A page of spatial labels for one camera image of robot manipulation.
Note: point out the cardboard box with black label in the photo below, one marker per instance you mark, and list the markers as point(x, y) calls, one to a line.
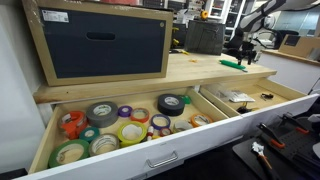
point(300, 45)

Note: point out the yellow round object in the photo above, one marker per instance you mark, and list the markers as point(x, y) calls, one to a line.
point(204, 14)

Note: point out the small orange plastic piece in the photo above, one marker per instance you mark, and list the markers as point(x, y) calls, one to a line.
point(192, 60)

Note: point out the blue tape roll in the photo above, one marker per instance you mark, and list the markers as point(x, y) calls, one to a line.
point(153, 121)

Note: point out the gray duct tape roll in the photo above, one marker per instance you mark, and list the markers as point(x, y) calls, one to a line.
point(93, 120)

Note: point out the large green tape roll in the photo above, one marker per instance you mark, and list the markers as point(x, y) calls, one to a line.
point(53, 160)

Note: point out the wooden box with black panel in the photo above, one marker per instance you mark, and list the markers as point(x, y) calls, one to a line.
point(100, 53)

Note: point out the teal tape roll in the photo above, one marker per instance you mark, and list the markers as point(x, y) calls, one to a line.
point(82, 135)

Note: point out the purple tape roll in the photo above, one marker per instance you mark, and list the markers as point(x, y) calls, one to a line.
point(120, 112)

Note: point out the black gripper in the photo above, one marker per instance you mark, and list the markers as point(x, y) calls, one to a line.
point(243, 49)

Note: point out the yellow tape roll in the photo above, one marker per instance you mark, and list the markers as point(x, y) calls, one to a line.
point(120, 136)

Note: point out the yellow black spring clamp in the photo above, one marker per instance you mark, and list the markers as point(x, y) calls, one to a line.
point(245, 109)

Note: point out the wooden drawer with tapes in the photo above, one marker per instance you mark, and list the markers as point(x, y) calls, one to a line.
point(100, 166)

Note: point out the black pegboard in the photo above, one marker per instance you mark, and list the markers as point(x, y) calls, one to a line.
point(293, 156)

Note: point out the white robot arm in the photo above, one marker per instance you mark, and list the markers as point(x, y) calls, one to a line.
point(263, 11)

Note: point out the dark gray tote bag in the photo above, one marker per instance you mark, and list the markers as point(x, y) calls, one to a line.
point(205, 38)

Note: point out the clear plastic box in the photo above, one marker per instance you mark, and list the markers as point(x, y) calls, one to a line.
point(221, 90)

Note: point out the black clamp with metal lever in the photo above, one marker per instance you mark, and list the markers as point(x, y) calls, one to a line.
point(266, 96)

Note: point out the wooden drawer with tools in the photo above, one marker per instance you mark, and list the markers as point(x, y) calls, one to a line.
point(276, 111)

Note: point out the small white red bottle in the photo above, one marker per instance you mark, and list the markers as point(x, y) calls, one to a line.
point(150, 130)

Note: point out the large black tape roll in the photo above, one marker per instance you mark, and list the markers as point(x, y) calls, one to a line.
point(165, 106)

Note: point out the green marker pen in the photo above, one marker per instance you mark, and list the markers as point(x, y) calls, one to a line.
point(230, 64)

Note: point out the white tape roll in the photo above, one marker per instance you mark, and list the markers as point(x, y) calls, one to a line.
point(176, 126)

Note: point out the yellow black bar clamp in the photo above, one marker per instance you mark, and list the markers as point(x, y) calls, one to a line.
point(176, 42)
point(175, 30)

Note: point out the white cabinet with wooden top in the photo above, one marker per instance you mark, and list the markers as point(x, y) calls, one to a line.
point(290, 71)

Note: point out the small green plastic piece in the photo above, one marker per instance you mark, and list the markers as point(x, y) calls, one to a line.
point(186, 99)

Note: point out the red orange tape roll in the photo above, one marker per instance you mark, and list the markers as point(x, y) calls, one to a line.
point(133, 117)

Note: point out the small red tape roll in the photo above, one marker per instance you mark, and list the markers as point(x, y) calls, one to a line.
point(162, 132)

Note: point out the silver foil bag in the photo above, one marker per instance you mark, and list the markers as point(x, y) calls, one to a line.
point(241, 97)

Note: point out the white shelving unit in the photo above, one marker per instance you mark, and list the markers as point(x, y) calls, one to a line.
point(233, 13)

